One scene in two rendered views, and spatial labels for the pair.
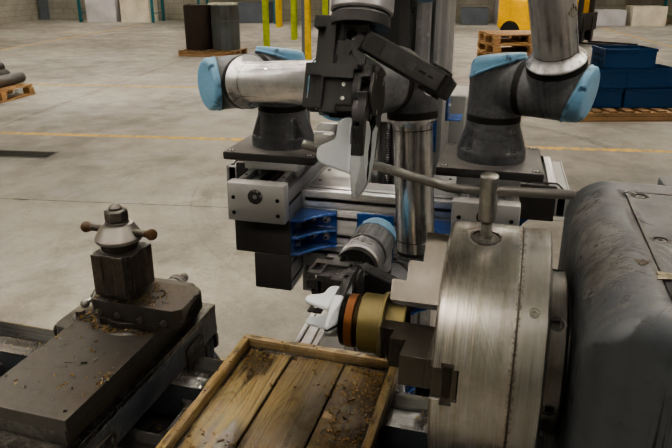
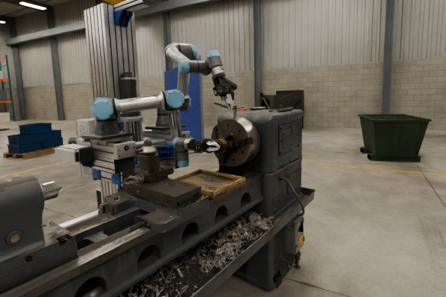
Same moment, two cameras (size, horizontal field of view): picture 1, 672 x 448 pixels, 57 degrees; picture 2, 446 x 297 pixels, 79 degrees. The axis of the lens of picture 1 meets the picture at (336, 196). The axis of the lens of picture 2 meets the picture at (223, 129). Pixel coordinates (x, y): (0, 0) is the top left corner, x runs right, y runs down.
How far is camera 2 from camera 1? 1.48 m
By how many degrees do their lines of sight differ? 67
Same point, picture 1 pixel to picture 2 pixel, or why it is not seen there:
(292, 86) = (153, 102)
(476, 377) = (253, 137)
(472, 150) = (166, 122)
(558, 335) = not seen: hidden behind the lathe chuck
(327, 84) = (224, 87)
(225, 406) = not seen: hidden behind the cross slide
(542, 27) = (184, 87)
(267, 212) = (131, 152)
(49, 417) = (197, 187)
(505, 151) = not seen: hidden behind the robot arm
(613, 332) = (270, 118)
